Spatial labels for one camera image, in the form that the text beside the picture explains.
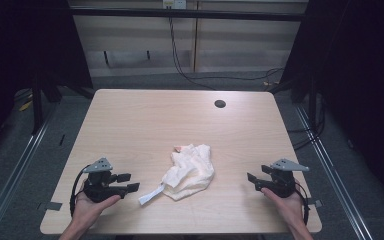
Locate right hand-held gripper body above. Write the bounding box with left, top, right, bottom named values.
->
left=254, top=158, right=311, bottom=199

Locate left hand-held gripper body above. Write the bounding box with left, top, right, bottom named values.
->
left=82, top=157, right=128, bottom=204

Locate white towel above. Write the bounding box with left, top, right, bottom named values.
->
left=138, top=143, right=216, bottom=206

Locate person's left hand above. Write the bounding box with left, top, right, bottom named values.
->
left=71, top=191, right=122, bottom=227

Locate person's right hand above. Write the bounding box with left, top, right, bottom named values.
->
left=260, top=186, right=306, bottom=228

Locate black metal stand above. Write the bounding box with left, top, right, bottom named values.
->
left=307, top=74, right=318, bottom=132
left=30, top=74, right=45, bottom=136

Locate yellow object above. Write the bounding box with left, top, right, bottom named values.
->
left=17, top=99, right=34, bottom=113

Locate dark curtain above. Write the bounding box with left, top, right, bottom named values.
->
left=278, top=0, right=384, bottom=213
left=0, top=0, right=94, bottom=164

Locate black horizontal bar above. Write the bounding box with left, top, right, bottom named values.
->
left=69, top=7, right=307, bottom=23

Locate right hand-held gripper black cable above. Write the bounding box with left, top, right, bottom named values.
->
left=293, top=181, right=311, bottom=225

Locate metal floor rail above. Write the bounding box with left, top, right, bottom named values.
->
left=294, top=103, right=375, bottom=240
left=0, top=108, right=57, bottom=240

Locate bundle of black floor cables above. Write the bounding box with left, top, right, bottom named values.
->
left=286, top=93, right=327, bottom=152

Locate long black wall cable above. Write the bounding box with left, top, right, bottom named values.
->
left=168, top=16, right=285, bottom=91

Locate white wall socket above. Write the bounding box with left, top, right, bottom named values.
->
left=162, top=0, right=188, bottom=10

